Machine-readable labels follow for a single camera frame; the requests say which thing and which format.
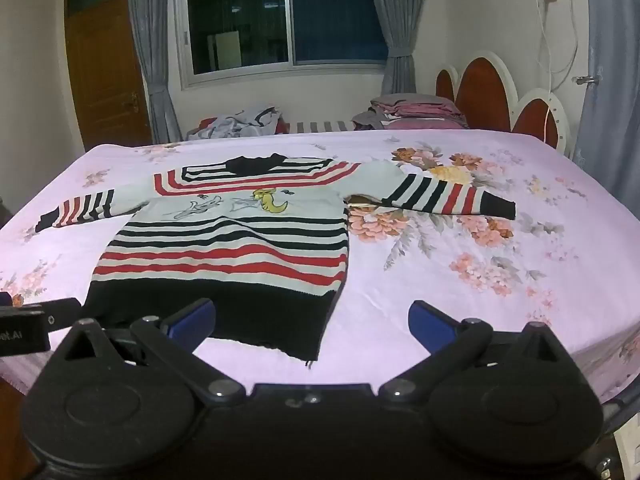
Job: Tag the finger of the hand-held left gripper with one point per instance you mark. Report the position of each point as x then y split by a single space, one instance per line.
64 310

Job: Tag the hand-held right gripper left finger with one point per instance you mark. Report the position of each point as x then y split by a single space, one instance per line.
192 319

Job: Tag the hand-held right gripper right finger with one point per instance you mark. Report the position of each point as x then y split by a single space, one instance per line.
430 324

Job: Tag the striped knit sweater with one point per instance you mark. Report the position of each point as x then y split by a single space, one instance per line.
225 245

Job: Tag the crumpled grey clothes pile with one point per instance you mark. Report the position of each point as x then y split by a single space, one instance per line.
235 122

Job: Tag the pink floral bed sheet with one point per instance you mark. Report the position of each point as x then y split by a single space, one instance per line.
450 285

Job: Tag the stack of folded bedding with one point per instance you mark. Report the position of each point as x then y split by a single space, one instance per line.
415 110

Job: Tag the grey striped mattress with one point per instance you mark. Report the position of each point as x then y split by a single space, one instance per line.
320 125

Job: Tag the white and brown headboard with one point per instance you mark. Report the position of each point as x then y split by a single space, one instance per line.
482 90

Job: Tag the brown wooden door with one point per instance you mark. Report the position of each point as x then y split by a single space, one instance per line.
105 70

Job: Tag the grey curtain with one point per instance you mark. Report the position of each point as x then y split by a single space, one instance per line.
152 45
400 20

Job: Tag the sliding glass window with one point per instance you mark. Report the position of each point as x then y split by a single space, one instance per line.
325 15

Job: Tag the grey-blue door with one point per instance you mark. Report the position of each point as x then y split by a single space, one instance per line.
612 35

